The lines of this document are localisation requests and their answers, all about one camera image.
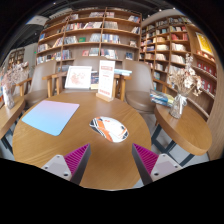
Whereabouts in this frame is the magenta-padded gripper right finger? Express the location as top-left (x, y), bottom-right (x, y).
top-left (131, 143), bottom-right (184, 186)

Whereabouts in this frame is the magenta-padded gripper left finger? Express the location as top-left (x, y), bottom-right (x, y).
top-left (41, 143), bottom-right (92, 186)

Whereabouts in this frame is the white orange black computer mouse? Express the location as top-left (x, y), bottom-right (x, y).
top-left (89, 116), bottom-right (130, 144)

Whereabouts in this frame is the pink blue gradient mouse pad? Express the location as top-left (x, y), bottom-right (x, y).
top-left (21, 99), bottom-right (81, 137)

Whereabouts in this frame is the round wooden side table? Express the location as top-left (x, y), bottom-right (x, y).
top-left (0, 95), bottom-right (26, 154)
top-left (151, 103), bottom-right (213, 168)

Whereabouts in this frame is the glass vase with dried flowers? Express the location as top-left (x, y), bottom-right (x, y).
top-left (166, 53), bottom-right (203, 120)

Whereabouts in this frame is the stack of blue books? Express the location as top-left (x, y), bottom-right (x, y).
top-left (149, 89), bottom-right (175, 108)

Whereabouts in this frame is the brown padded wooden armchair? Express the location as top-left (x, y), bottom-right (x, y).
top-left (16, 59), bottom-right (58, 108)
top-left (42, 56), bottom-right (122, 98)
top-left (118, 59), bottom-right (158, 114)

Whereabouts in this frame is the dark upright book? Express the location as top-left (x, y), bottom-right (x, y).
top-left (90, 70), bottom-right (100, 90)

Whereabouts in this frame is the white framed floral picture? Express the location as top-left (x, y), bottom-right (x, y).
top-left (64, 65), bottom-right (93, 90)

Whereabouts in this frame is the white red sign wooden stand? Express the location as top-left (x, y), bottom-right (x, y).
top-left (95, 59), bottom-right (116, 103)

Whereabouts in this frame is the glass vase with pink flowers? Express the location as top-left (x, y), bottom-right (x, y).
top-left (0, 61), bottom-right (31, 110)

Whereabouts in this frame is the small distant wooden bookshelf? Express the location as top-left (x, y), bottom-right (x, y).
top-left (7, 47), bottom-right (26, 71)

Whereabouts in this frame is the curved wooden bookshelf unit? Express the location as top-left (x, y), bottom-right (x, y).
top-left (139, 14), bottom-right (218, 118)

